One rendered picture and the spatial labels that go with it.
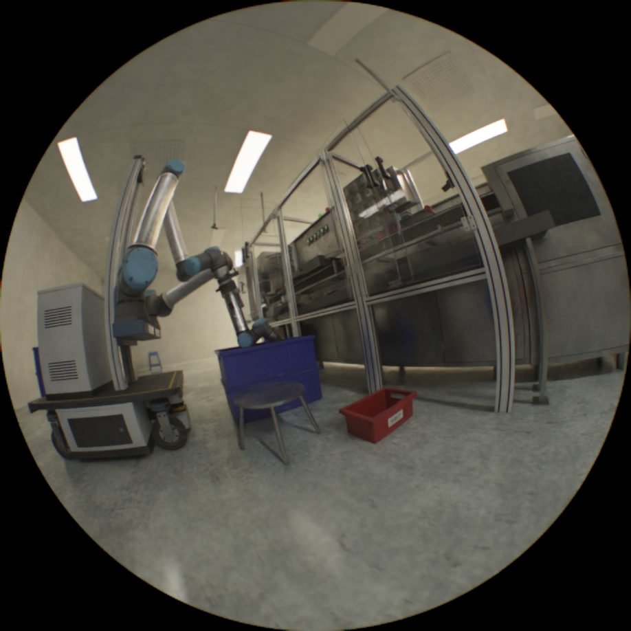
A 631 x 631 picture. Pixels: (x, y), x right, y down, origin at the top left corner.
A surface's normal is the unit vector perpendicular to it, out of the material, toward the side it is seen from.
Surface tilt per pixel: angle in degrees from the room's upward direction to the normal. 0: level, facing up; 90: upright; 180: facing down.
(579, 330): 90
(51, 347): 90
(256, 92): 180
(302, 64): 180
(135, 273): 95
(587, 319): 90
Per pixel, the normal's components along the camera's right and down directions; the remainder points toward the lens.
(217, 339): 0.55, -0.13
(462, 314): -0.82, 0.11
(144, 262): 0.86, -0.08
